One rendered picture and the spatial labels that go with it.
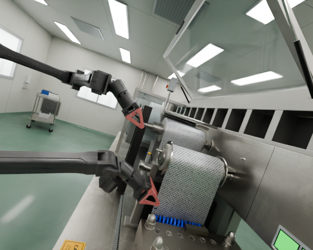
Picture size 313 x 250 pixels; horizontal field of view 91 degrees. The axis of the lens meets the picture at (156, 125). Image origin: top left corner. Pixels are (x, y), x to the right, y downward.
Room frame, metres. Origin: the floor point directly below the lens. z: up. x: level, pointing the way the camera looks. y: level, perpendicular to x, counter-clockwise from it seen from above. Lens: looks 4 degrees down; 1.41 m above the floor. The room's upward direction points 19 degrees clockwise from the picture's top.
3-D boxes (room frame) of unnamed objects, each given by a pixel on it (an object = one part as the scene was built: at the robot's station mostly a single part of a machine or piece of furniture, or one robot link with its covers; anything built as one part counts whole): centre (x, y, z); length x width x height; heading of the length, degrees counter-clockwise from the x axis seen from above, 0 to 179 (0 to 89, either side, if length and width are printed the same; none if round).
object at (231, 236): (0.58, -0.42, 1.05); 0.04 x 0.04 x 0.04
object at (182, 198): (0.61, -0.21, 1.12); 0.23 x 0.01 x 0.18; 100
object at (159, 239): (0.43, -0.12, 1.05); 0.04 x 0.04 x 0.04
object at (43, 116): (4.33, 3.10, 0.51); 0.91 x 0.58 x 1.02; 34
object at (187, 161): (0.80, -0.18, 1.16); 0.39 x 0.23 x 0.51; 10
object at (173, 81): (1.20, -0.01, 1.66); 0.07 x 0.07 x 0.10; 3
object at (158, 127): (0.89, -0.01, 1.33); 0.06 x 0.06 x 0.06; 10
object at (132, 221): (0.68, -0.03, 1.05); 0.06 x 0.05 x 0.31; 100
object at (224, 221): (1.77, -0.23, 1.02); 2.24 x 0.04 x 0.24; 10
